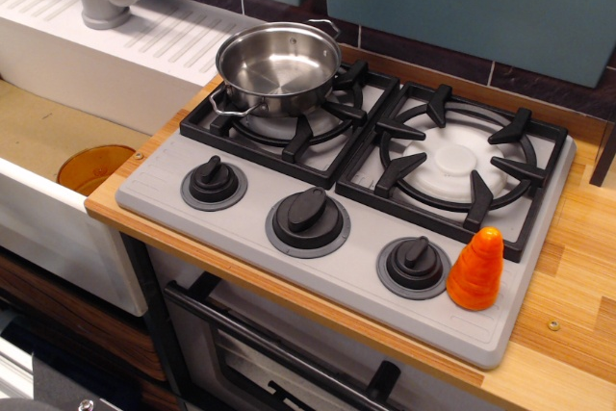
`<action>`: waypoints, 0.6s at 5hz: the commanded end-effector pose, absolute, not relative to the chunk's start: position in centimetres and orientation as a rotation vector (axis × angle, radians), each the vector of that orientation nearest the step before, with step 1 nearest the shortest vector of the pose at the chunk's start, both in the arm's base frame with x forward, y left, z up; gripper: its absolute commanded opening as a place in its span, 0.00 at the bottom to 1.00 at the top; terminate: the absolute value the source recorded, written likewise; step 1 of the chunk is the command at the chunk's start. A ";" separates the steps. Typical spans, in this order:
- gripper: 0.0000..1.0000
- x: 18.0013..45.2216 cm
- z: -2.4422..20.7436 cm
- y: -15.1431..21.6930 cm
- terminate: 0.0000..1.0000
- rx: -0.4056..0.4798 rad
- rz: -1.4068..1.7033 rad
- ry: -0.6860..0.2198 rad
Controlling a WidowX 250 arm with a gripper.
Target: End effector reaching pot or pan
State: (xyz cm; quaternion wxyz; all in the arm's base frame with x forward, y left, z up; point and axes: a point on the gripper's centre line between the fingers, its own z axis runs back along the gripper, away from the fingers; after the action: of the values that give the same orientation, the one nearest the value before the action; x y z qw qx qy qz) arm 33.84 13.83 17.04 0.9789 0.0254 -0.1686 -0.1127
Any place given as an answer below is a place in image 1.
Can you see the stainless steel pot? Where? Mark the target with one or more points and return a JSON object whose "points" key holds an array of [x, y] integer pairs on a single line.
{"points": [[276, 69]]}

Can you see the black left burner grate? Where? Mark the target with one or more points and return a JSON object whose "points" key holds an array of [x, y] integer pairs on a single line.
{"points": [[312, 148]]}

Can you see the black burner grate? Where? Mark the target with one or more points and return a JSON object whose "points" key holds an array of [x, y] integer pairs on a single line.
{"points": [[312, 148], [533, 152]]}

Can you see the black middle stove knob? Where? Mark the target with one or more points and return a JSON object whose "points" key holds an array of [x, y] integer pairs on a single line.
{"points": [[307, 225]]}

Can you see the black stove knob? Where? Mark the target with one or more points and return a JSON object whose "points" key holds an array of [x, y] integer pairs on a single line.
{"points": [[413, 268], [214, 186], [307, 225]]}

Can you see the grey toy stove top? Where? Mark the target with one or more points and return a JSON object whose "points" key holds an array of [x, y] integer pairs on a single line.
{"points": [[348, 275]]}

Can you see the black left stove knob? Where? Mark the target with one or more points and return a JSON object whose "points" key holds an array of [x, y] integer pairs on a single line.
{"points": [[214, 186]]}

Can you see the black right stove knob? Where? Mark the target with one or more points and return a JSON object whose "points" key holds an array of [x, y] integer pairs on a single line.
{"points": [[413, 268]]}

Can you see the white right burner disc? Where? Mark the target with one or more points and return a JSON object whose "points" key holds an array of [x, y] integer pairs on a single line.
{"points": [[453, 154]]}

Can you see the black right burner grate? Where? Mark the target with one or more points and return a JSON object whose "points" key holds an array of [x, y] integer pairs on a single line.
{"points": [[533, 152]]}

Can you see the toy oven door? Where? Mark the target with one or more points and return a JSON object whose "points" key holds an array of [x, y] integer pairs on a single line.
{"points": [[258, 355]]}

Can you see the orange toy carrot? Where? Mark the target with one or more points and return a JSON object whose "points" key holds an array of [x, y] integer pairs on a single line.
{"points": [[474, 280]]}

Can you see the orange sink drain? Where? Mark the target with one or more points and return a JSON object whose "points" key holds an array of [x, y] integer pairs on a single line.
{"points": [[85, 171]]}

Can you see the white toy sink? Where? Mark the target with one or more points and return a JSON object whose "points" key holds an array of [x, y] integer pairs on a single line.
{"points": [[66, 88]]}

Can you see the silver countertop screw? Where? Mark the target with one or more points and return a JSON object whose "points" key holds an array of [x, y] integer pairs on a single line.
{"points": [[554, 325]]}

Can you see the black oven door handle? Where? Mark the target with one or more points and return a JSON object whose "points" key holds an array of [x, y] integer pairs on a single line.
{"points": [[194, 300]]}

